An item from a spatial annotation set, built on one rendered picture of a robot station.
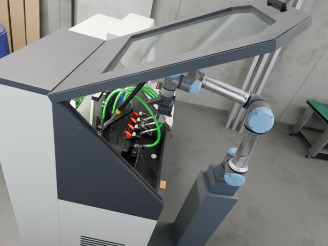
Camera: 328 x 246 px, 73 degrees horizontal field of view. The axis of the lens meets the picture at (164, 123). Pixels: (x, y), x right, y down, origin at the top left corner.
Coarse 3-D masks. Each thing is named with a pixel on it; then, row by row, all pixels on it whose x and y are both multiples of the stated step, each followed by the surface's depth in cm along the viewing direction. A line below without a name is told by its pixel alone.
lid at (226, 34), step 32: (256, 0) 114; (160, 32) 125; (192, 32) 105; (224, 32) 91; (256, 32) 80; (288, 32) 68; (96, 64) 99; (128, 64) 91; (160, 64) 75; (192, 64) 72; (64, 96) 83
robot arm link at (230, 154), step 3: (234, 147) 148; (228, 150) 149; (231, 150) 144; (234, 150) 145; (228, 153) 145; (231, 153) 142; (234, 153) 141; (225, 156) 149; (228, 156) 144; (231, 156) 142; (225, 159) 146; (228, 159) 142; (225, 162) 144
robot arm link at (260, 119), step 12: (252, 108) 112; (264, 108) 108; (252, 120) 108; (264, 120) 107; (252, 132) 113; (264, 132) 110; (240, 144) 123; (252, 144) 118; (240, 156) 125; (228, 168) 133; (240, 168) 128; (228, 180) 133; (240, 180) 130
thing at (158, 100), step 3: (147, 99) 126; (150, 99) 125; (153, 99) 123; (156, 99) 122; (159, 99) 121; (162, 99) 120; (147, 102) 123; (150, 102) 122; (153, 102) 122; (156, 102) 122; (159, 102) 122; (162, 102) 121
